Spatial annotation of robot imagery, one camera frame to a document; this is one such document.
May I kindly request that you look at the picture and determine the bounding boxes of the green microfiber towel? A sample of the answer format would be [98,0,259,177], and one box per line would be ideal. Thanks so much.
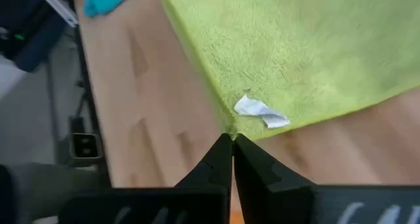
[158,0,420,141]

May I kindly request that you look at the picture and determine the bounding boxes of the turquoise microfiber towel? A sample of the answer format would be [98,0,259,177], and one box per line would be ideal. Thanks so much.
[83,0,138,19]

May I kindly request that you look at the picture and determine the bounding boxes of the silver aluminium bar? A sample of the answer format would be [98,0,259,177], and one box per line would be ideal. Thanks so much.
[31,0,80,28]

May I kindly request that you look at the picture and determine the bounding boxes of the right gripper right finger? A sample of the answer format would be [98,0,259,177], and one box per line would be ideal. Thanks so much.
[232,133,420,224]

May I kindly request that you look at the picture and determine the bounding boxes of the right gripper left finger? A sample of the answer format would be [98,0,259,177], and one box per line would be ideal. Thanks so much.
[58,133,234,224]

